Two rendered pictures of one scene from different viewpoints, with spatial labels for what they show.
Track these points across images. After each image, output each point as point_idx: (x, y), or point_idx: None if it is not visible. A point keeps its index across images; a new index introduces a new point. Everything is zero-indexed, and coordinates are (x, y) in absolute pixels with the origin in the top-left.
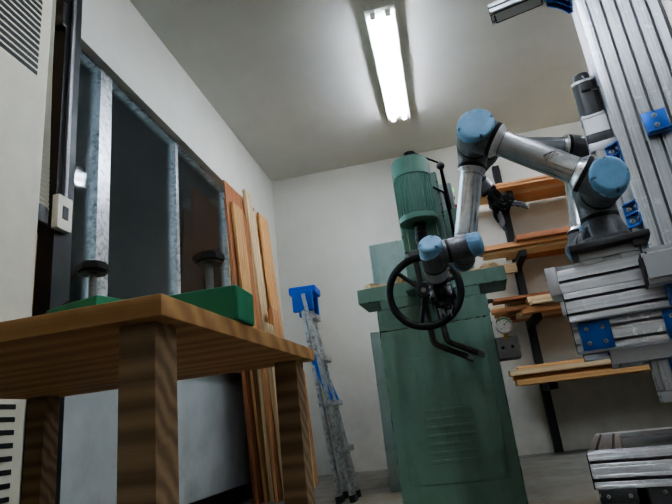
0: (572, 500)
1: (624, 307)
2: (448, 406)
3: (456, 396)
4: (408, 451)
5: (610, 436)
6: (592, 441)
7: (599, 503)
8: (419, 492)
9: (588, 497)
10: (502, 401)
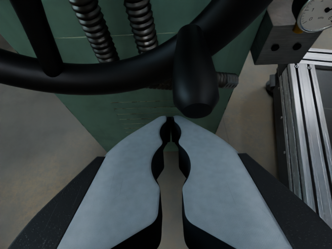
0: (237, 95)
1: None
2: (146, 100)
3: (159, 91)
4: (98, 127)
5: (311, 97)
6: (300, 138)
7: (258, 113)
8: (115, 143)
9: (249, 87)
10: (223, 97)
